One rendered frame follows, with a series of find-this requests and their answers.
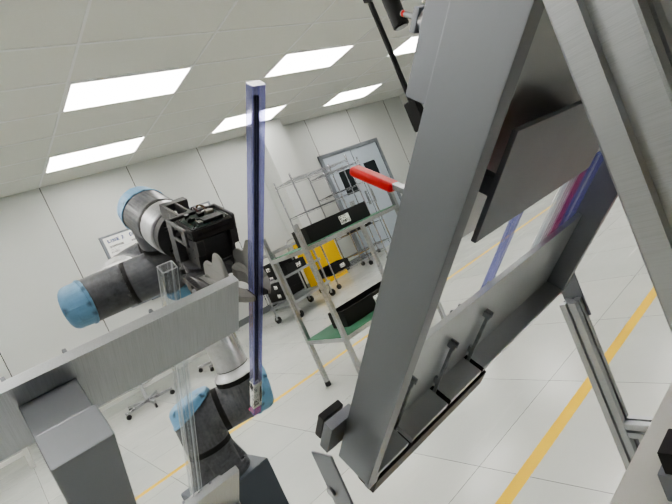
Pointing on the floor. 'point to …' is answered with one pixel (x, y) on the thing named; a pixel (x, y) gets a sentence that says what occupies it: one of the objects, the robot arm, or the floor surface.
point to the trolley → (300, 290)
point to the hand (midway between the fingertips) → (256, 296)
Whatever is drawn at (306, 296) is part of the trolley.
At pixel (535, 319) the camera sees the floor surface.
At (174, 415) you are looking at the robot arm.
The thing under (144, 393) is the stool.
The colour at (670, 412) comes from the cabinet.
